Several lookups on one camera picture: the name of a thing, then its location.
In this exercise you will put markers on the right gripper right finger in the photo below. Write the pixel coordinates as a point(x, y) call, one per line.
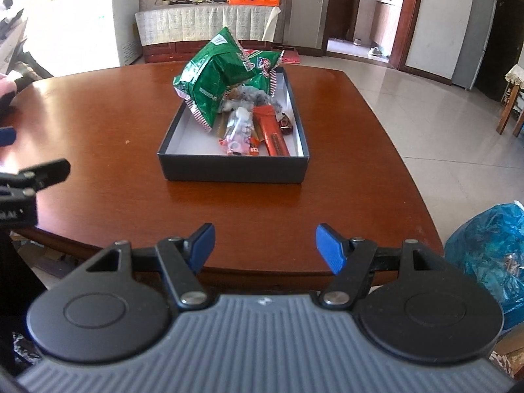
point(350, 261)

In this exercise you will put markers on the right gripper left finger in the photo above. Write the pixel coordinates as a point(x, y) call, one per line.
point(181, 259)

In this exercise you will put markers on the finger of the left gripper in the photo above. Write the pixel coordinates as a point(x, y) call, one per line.
point(8, 135)
point(25, 184)

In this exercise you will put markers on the small clear candy packet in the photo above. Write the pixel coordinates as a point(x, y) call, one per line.
point(239, 130)

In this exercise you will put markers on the red orange snack bar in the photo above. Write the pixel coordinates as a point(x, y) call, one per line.
point(265, 116)

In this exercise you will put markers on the clear bag dark snacks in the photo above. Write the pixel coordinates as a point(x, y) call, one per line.
point(248, 97)

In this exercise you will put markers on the green snack bag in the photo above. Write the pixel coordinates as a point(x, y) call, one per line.
point(217, 68)

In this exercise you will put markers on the brown gold foil candy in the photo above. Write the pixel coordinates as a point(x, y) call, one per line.
point(285, 124)

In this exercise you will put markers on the hand holding phone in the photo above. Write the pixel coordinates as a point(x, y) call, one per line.
point(8, 91)

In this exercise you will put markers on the dark blue shallow box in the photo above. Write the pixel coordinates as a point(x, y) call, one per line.
point(189, 153)

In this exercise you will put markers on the blue plastic bag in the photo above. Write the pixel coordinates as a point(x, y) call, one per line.
point(489, 249)

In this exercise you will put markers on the TV cabinet with white cloth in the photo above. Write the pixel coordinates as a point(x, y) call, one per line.
point(178, 32)

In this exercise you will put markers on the pink floor scale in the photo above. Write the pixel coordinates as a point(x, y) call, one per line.
point(290, 56)

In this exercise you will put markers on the dining table with lace cloth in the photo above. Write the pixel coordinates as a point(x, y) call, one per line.
point(515, 80)

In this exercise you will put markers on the grey refrigerator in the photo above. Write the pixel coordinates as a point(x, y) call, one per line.
point(475, 43)

